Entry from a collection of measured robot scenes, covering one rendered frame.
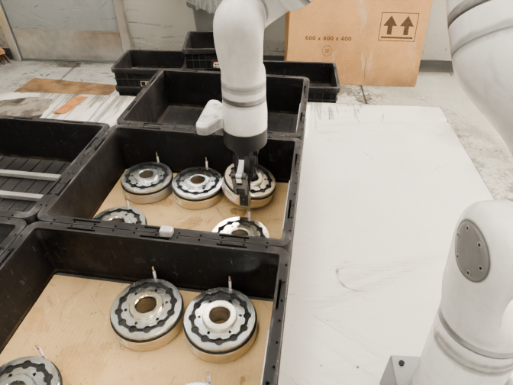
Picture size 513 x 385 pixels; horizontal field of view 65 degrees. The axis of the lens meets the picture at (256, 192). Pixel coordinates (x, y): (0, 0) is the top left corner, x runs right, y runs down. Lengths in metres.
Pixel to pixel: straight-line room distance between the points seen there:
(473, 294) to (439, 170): 0.80
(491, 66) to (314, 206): 0.65
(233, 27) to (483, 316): 0.44
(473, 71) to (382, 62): 2.95
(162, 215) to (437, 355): 0.52
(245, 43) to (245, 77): 0.05
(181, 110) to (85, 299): 0.62
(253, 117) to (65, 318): 0.41
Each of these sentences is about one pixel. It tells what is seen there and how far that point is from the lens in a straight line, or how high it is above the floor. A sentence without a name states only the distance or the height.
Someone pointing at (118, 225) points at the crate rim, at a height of 0.93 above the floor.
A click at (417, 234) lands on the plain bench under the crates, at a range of 0.99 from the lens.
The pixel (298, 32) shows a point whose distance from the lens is 3.30.
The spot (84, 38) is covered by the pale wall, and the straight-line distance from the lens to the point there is 3.93.
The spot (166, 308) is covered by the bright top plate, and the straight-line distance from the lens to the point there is 0.61.
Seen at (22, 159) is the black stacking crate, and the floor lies 0.83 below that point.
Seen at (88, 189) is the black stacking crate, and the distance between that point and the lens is 0.81.
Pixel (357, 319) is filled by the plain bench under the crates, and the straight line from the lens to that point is 0.81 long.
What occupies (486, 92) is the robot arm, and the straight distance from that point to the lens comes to 0.45.
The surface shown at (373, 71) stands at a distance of 3.39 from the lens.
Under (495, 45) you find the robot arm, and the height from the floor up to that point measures 1.23.
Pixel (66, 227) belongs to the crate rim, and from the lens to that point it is 0.67.
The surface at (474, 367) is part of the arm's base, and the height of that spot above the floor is 0.94.
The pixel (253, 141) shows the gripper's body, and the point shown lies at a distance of 0.66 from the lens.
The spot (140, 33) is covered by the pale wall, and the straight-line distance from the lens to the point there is 3.75.
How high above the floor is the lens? 1.36
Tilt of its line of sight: 39 degrees down
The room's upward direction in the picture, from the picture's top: straight up
